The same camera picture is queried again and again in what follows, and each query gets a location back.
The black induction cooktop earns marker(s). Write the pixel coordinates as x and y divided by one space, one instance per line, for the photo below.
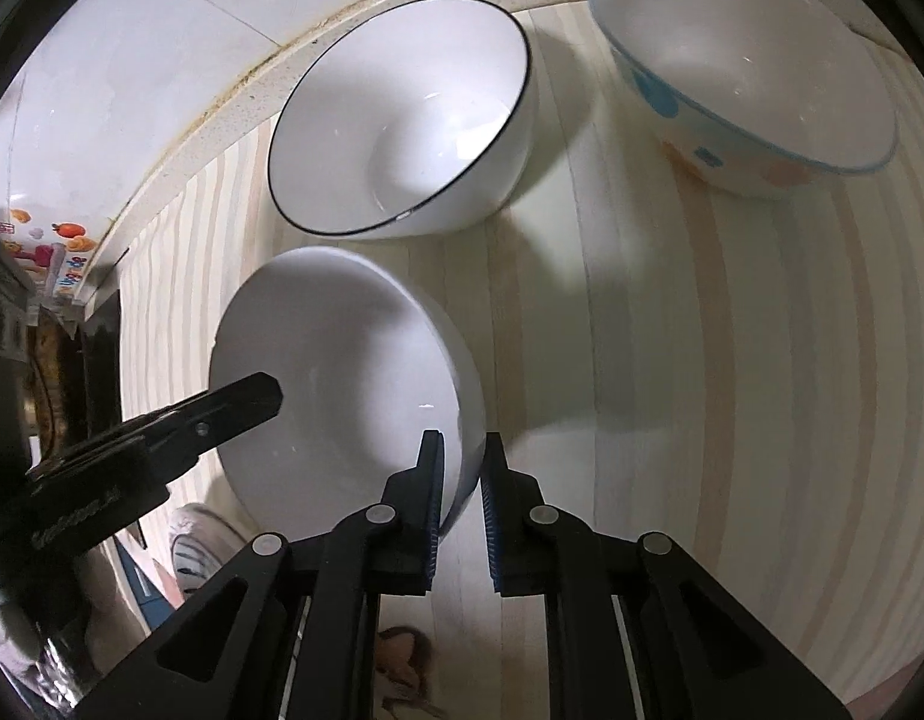
100 337

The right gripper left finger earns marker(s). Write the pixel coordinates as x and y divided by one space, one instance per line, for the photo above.
288 628

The white bowl red roses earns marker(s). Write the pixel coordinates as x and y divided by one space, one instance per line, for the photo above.
367 365

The white bowl blue dots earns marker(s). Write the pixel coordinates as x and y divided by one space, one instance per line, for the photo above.
763 98

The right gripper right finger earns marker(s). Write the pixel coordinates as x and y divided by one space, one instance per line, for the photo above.
635 628

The white bowl black rim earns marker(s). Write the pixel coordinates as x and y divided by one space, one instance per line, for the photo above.
418 122

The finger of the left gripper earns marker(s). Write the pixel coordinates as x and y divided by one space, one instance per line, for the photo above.
167 442

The fruit alphabet wall poster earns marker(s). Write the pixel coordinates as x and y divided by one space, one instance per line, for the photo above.
53 246

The striped table cloth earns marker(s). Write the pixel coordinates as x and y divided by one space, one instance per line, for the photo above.
746 376

